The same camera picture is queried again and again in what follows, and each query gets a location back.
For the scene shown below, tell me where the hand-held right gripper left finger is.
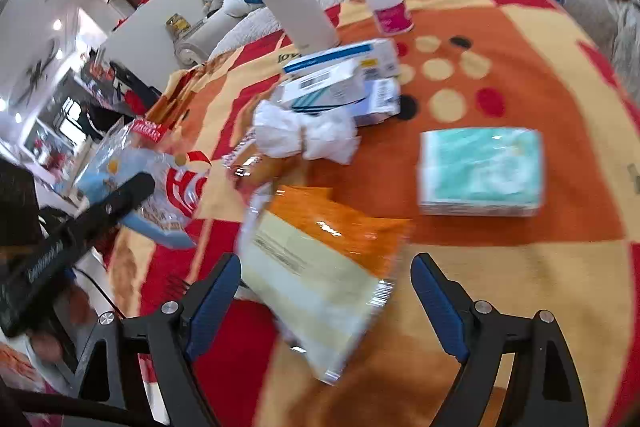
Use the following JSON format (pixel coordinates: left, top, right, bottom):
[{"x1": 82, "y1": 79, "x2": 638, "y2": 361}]
[{"x1": 70, "y1": 252, "x2": 243, "y2": 427}]

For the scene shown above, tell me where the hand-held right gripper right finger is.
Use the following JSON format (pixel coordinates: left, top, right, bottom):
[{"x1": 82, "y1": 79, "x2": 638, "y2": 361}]
[{"x1": 410, "y1": 252, "x2": 591, "y2": 427}]

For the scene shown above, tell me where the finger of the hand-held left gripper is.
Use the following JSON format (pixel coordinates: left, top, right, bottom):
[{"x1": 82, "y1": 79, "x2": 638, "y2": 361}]
[{"x1": 69, "y1": 172, "x2": 157, "y2": 235}]

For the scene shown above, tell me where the clear plastic bag red print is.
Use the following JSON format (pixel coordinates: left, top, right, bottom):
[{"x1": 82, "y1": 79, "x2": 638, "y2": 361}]
[{"x1": 75, "y1": 117, "x2": 213, "y2": 250}]

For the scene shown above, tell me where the orange cream snack bag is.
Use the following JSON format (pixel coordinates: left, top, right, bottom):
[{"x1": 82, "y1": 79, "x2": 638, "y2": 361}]
[{"x1": 235, "y1": 184, "x2": 416, "y2": 385}]

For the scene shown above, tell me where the person's left hand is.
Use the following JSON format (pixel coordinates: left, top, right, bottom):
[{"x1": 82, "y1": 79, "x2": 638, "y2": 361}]
[{"x1": 25, "y1": 284, "x2": 93, "y2": 363}]

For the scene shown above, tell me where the orange printed blanket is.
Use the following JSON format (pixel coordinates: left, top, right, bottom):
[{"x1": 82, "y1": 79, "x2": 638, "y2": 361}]
[{"x1": 105, "y1": 0, "x2": 640, "y2": 427}]

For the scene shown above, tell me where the green tissue pack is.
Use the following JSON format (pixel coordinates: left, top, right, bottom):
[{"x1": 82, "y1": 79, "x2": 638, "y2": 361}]
[{"x1": 417, "y1": 127, "x2": 545, "y2": 218}]

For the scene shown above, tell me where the brown snack wrapper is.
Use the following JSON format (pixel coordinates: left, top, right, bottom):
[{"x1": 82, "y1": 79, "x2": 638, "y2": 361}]
[{"x1": 220, "y1": 132, "x2": 301, "y2": 194}]

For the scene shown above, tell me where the beige sofa armrest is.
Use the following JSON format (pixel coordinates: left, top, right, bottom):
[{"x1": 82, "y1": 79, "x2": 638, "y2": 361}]
[{"x1": 172, "y1": 14, "x2": 226, "y2": 68}]

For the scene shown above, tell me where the white counter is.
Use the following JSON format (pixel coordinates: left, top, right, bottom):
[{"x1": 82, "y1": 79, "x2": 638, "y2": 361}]
[{"x1": 97, "y1": 0, "x2": 211, "y2": 72}]

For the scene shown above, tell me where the crumpled white plastic bag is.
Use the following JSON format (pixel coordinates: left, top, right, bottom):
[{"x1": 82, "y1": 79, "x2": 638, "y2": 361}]
[{"x1": 252, "y1": 99, "x2": 362, "y2": 165}]

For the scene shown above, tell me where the pale blue box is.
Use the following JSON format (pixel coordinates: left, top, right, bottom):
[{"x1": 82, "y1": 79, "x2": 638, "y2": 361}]
[{"x1": 350, "y1": 78, "x2": 402, "y2": 128}]

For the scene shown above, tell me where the white cardboard box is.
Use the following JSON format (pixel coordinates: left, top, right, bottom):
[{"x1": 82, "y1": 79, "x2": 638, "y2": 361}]
[{"x1": 277, "y1": 62, "x2": 370, "y2": 114}]

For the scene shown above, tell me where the white thermos bottle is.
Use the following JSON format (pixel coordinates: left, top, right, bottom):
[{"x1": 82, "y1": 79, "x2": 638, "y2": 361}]
[{"x1": 245, "y1": 0, "x2": 342, "y2": 54}]

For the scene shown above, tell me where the white box blue stripe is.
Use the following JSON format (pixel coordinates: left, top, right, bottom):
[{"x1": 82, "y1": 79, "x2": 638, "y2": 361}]
[{"x1": 282, "y1": 38, "x2": 401, "y2": 80}]

